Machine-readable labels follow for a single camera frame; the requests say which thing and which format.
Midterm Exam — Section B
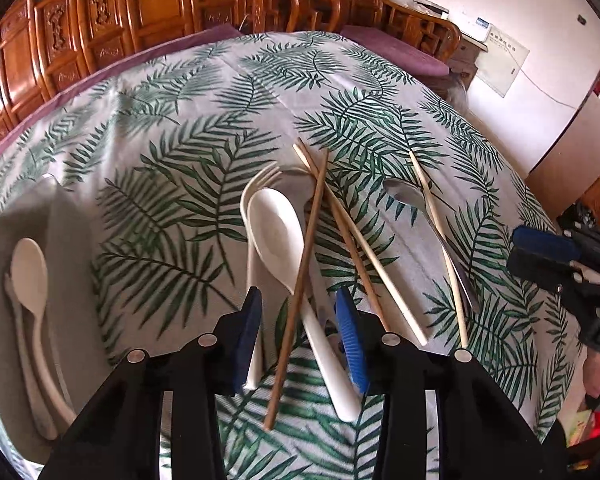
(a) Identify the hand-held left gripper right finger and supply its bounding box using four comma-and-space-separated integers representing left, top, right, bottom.
334, 286, 570, 480

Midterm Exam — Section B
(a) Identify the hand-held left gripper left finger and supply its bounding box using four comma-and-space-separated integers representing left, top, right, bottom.
37, 286, 264, 480

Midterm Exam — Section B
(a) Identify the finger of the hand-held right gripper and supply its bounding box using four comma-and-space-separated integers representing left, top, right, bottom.
507, 250, 587, 295
511, 225, 581, 262

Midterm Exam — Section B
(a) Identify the light bamboo chopstick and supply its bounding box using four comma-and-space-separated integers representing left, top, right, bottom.
293, 144, 428, 346
408, 150, 469, 350

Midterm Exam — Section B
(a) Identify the brown wooden chopstick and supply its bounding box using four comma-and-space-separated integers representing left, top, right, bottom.
299, 138, 390, 335
264, 147, 329, 431

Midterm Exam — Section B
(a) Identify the white plastic spoon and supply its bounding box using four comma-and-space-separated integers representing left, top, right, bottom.
247, 187, 363, 423
10, 237, 78, 426

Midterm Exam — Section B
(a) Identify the white plastic fork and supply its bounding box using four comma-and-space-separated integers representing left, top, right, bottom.
240, 161, 281, 391
4, 272, 59, 441

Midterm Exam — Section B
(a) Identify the metal spoon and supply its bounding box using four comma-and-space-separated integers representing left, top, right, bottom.
383, 179, 482, 312

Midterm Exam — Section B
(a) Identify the grey utensil tray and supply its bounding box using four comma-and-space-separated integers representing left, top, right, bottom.
0, 174, 173, 473

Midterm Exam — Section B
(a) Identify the tan wooden door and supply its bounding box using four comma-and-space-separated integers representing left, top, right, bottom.
525, 92, 600, 216

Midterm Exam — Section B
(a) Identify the colourful packet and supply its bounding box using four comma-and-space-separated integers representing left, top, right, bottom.
565, 407, 600, 448

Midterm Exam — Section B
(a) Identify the grey furry cloth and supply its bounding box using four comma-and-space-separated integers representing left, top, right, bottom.
444, 72, 477, 112

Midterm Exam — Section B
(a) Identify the small wooden side table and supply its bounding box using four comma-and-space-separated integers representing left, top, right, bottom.
450, 40, 489, 77

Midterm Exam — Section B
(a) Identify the short purple seat cushion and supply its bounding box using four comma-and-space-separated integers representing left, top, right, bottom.
340, 25, 451, 79

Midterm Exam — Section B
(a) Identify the leaf print tablecloth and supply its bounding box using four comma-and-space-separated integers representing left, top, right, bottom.
0, 30, 588, 480

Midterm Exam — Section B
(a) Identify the grey flat book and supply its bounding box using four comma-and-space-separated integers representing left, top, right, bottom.
412, 0, 451, 15

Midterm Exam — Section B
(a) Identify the long purple seat cushion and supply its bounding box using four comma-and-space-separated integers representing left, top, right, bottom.
0, 24, 246, 173

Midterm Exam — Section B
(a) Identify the long carved wooden sofa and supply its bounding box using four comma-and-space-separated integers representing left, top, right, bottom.
0, 0, 261, 157

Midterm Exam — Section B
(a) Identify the white wall panel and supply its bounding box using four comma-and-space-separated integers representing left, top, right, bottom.
467, 30, 531, 99

